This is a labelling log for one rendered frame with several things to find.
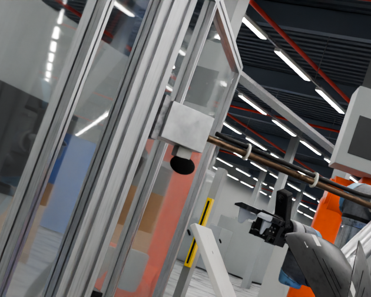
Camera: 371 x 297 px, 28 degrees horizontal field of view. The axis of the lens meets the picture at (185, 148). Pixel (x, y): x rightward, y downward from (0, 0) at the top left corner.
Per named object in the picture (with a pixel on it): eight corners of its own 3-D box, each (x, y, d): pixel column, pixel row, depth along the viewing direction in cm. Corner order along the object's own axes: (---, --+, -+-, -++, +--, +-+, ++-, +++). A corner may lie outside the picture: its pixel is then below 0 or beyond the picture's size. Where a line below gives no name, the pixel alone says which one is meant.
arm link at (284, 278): (299, 290, 220) (311, 255, 221) (271, 279, 228) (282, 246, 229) (314, 294, 225) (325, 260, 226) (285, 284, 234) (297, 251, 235)
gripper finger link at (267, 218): (258, 234, 204) (268, 237, 212) (268, 215, 204) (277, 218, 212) (249, 230, 205) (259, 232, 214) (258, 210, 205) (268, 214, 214)
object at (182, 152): (172, 170, 137) (181, 145, 137) (164, 168, 141) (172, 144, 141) (195, 178, 139) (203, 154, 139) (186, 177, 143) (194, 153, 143)
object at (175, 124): (153, 138, 133) (169, 93, 134) (139, 136, 140) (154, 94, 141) (201, 157, 138) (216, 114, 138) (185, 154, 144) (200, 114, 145)
